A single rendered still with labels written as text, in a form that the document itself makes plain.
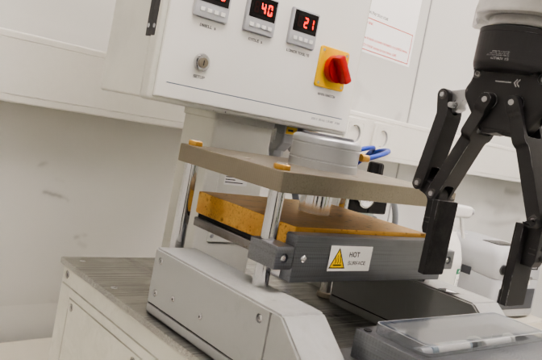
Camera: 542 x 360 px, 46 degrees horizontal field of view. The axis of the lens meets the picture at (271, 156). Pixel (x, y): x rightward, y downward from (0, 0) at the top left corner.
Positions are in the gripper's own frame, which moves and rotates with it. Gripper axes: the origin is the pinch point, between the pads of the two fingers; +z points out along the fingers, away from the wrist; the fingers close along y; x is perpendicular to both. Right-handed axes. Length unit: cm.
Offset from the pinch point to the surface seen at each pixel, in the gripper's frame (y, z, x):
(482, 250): -49, 12, 86
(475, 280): -49, 20, 86
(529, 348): 4.2, 7.0, 5.1
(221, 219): -24.5, 3.3, -10.0
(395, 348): 0.8, 7.1, -9.9
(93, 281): -37.4, 14.3, -17.0
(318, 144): -19.2, -6.9, -3.0
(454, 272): -51, 18, 78
